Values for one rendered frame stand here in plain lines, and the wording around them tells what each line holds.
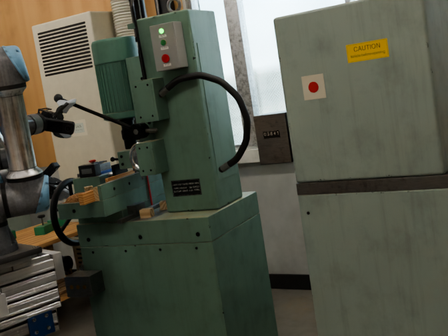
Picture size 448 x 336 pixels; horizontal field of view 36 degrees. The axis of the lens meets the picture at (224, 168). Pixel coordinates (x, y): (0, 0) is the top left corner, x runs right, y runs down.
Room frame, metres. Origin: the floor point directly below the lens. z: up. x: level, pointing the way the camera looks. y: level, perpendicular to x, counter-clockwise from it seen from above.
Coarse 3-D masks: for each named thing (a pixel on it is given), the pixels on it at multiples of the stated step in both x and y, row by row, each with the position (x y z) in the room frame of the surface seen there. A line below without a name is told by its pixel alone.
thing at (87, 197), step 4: (84, 192) 2.43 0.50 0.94; (88, 192) 2.42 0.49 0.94; (92, 192) 2.44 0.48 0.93; (80, 196) 2.39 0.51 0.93; (84, 196) 2.39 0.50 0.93; (88, 196) 2.41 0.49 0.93; (92, 196) 2.43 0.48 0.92; (80, 200) 2.39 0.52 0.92; (84, 200) 2.39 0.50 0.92; (88, 200) 2.41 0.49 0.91; (92, 200) 2.43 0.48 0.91; (80, 204) 2.39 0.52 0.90; (84, 204) 2.39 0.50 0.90
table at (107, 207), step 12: (132, 192) 2.60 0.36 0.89; (144, 192) 2.67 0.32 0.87; (156, 192) 2.75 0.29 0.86; (60, 204) 2.51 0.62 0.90; (72, 204) 2.49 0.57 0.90; (96, 204) 2.44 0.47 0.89; (108, 204) 2.45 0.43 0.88; (120, 204) 2.52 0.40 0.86; (60, 216) 2.52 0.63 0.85; (72, 216) 2.49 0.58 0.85; (84, 216) 2.47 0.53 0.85; (96, 216) 2.44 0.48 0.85
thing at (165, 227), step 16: (256, 192) 2.73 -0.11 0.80; (224, 208) 2.46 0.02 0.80; (240, 208) 2.58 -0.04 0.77; (256, 208) 2.71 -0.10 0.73; (80, 224) 2.59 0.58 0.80; (96, 224) 2.55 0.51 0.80; (112, 224) 2.52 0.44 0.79; (128, 224) 2.49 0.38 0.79; (144, 224) 2.46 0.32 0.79; (160, 224) 2.43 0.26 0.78; (176, 224) 2.40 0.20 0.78; (192, 224) 2.37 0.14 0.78; (208, 224) 2.34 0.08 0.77; (224, 224) 2.44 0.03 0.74; (80, 240) 2.59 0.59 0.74; (96, 240) 2.56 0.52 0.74; (112, 240) 2.53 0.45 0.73; (128, 240) 2.49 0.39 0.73; (144, 240) 2.46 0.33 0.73; (160, 240) 2.43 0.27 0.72; (176, 240) 2.40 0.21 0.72; (192, 240) 2.37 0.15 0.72; (208, 240) 2.35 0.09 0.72
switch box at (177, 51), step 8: (160, 24) 2.43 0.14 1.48; (168, 24) 2.41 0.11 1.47; (176, 24) 2.42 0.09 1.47; (152, 32) 2.44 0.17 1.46; (168, 32) 2.41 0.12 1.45; (176, 32) 2.41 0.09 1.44; (152, 40) 2.44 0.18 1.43; (160, 40) 2.43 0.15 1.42; (168, 40) 2.41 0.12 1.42; (176, 40) 2.40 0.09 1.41; (160, 48) 2.43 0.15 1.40; (176, 48) 2.40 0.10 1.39; (184, 48) 2.44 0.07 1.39; (160, 56) 2.43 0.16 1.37; (176, 56) 2.40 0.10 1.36; (184, 56) 2.44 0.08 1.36; (160, 64) 2.43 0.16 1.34; (176, 64) 2.41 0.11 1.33; (184, 64) 2.43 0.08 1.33
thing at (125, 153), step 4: (120, 152) 2.70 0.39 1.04; (124, 152) 2.69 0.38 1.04; (128, 152) 2.69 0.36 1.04; (120, 156) 2.70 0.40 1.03; (124, 156) 2.70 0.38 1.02; (128, 156) 2.69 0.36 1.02; (120, 160) 2.71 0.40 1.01; (124, 160) 2.70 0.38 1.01; (128, 160) 2.69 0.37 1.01; (120, 164) 2.71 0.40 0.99; (124, 164) 2.70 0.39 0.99; (128, 164) 2.69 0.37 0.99; (120, 168) 2.71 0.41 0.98; (124, 168) 2.70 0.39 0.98; (128, 168) 2.69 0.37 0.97
